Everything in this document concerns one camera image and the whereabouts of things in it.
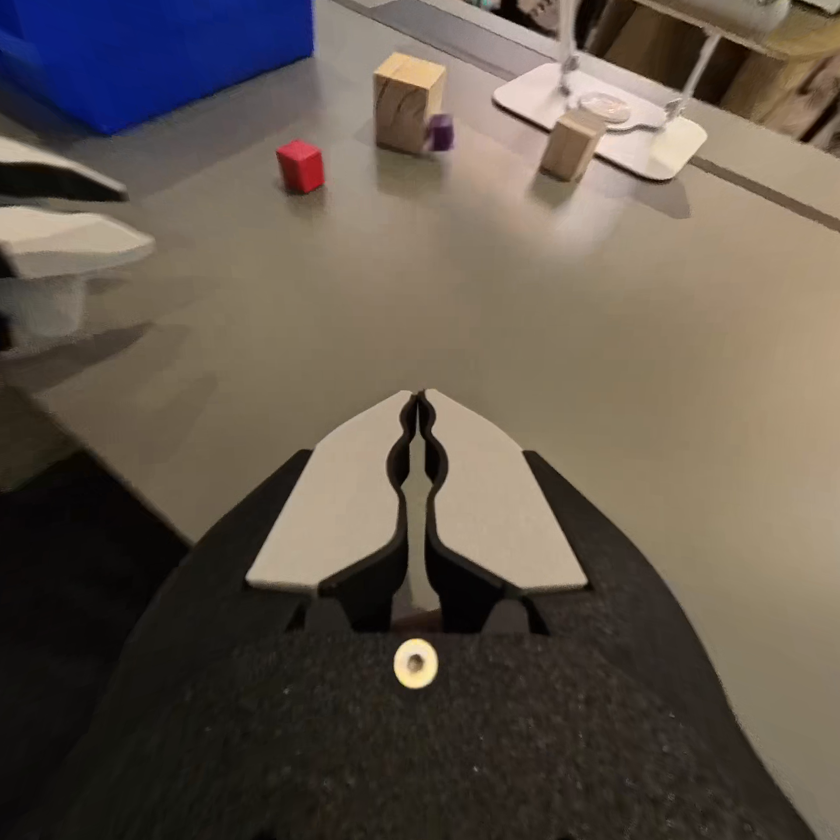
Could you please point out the small red cube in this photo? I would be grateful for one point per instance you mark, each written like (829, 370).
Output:
(300, 167)

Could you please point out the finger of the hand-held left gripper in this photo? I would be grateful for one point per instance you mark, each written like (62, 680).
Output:
(65, 246)
(52, 167)

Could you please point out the blue plastic bin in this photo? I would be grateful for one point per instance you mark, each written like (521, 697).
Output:
(151, 59)

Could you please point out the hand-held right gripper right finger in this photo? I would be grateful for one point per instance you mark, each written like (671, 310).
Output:
(499, 512)

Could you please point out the smaller straight-grained wooden cube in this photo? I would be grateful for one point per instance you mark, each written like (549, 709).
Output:
(569, 148)

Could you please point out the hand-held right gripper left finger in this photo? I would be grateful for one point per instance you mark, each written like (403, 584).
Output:
(334, 512)

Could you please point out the small purple cube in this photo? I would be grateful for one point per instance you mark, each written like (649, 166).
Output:
(439, 133)

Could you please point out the white document stand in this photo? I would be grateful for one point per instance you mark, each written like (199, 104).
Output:
(623, 131)

